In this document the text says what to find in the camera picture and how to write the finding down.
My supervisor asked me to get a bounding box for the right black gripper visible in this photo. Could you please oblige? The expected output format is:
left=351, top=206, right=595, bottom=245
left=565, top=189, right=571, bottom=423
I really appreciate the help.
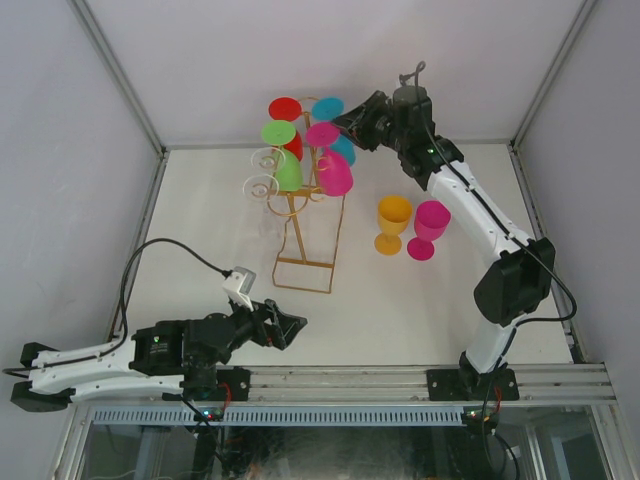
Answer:
left=330, top=92, right=407, bottom=154

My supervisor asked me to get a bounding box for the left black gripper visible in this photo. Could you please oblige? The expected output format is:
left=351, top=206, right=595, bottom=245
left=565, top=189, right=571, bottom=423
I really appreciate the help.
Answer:
left=229, top=291, right=306, bottom=353

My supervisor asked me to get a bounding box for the magenta wine glass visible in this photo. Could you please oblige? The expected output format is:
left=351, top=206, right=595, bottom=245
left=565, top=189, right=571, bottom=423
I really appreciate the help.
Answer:
left=407, top=200, right=451, bottom=261
left=305, top=122, right=355, bottom=197

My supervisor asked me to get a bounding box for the orange plastic wine glass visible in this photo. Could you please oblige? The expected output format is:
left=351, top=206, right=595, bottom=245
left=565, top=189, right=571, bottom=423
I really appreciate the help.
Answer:
left=374, top=195, right=413, bottom=256

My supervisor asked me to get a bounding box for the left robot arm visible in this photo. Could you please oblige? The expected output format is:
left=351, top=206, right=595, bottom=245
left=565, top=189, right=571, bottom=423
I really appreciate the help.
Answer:
left=10, top=299, right=307, bottom=413

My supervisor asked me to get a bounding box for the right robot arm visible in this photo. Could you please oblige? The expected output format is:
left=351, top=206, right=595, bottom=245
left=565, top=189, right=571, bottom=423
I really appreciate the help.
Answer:
left=331, top=86, right=556, bottom=399

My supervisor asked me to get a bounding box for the cyan plastic wine glass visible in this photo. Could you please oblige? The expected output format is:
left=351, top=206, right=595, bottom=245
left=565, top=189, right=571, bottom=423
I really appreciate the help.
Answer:
left=311, top=97, right=356, bottom=167

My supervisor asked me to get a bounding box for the red plastic wine glass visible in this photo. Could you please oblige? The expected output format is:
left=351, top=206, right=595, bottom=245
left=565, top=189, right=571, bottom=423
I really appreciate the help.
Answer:
left=268, top=97, right=304, bottom=162

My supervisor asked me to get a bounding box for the green plastic wine glass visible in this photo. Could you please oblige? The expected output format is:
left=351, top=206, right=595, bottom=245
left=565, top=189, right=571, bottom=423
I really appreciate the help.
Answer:
left=261, top=120, right=303, bottom=192

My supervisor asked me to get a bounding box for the rear clear wine glass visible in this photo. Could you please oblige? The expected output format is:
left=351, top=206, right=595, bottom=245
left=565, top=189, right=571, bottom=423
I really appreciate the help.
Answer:
left=250, top=146, right=286, bottom=174

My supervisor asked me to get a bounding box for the clear wine glass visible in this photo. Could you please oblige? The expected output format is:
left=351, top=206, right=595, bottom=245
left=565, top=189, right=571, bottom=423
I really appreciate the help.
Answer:
left=242, top=174, right=280, bottom=215
left=250, top=146, right=286, bottom=174

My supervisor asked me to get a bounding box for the front clear wine glass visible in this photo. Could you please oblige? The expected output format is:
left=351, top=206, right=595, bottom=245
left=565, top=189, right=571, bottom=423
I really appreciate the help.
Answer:
left=242, top=174, right=280, bottom=215

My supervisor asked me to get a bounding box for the left green led board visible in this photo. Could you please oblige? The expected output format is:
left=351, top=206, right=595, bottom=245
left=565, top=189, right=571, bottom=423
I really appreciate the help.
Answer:
left=195, top=408, right=225, bottom=422

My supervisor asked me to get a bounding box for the green led board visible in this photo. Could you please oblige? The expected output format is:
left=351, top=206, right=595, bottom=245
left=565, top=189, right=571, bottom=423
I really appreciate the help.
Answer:
left=195, top=408, right=225, bottom=422
left=462, top=407, right=499, bottom=435

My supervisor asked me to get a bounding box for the right green led board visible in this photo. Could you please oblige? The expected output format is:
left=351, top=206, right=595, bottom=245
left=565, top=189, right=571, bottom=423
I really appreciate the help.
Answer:
left=462, top=407, right=499, bottom=435

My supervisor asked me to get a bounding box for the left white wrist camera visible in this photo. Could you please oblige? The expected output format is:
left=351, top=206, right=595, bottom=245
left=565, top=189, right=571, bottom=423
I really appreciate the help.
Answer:
left=222, top=267, right=256, bottom=312

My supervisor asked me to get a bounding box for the gold wire glass rack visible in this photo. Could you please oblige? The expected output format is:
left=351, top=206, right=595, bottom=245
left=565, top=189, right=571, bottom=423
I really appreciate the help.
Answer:
left=271, top=96, right=346, bottom=294

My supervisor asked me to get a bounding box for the left black base bracket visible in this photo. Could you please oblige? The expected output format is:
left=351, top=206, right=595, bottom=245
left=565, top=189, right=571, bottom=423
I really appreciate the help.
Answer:
left=194, top=367, right=251, bottom=401

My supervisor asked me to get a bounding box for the black base bracket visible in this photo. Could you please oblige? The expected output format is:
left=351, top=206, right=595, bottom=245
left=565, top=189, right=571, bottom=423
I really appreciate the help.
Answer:
left=194, top=367, right=251, bottom=401
left=426, top=368, right=520, bottom=402

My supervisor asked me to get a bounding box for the right camera black cable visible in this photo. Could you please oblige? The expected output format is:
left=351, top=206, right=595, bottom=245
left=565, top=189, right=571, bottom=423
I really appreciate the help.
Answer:
left=399, top=60, right=579, bottom=421

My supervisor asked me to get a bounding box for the camera black cable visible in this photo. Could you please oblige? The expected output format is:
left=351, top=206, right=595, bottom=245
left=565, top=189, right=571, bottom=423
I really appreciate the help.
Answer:
left=0, top=238, right=234, bottom=376
left=399, top=60, right=579, bottom=421

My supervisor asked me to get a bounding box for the right black base bracket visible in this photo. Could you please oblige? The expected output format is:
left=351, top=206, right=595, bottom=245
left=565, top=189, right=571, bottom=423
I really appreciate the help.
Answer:
left=426, top=368, right=520, bottom=402

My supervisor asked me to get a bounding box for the blue slotted cable duct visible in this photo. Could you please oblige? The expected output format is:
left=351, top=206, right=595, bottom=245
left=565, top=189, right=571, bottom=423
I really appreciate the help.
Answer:
left=91, top=405, right=464, bottom=427

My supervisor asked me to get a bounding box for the right aluminium frame post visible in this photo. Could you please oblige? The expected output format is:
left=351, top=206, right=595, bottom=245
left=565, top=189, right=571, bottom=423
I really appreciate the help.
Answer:
left=510, top=0, right=600, bottom=149

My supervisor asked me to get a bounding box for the aluminium frame post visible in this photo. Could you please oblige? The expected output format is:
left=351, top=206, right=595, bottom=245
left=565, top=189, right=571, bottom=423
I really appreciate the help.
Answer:
left=67, top=0, right=166, bottom=158
left=510, top=0, right=600, bottom=149

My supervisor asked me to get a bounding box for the left camera black cable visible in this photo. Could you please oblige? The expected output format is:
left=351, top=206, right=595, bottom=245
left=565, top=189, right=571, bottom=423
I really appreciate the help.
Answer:
left=0, top=238, right=234, bottom=376

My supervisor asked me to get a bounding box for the left aluminium frame post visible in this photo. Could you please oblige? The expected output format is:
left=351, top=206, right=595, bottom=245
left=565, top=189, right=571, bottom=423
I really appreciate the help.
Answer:
left=67, top=0, right=166, bottom=158

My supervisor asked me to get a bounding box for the aluminium front rail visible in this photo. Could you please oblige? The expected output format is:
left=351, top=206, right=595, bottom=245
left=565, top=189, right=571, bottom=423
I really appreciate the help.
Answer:
left=72, top=364, right=616, bottom=405

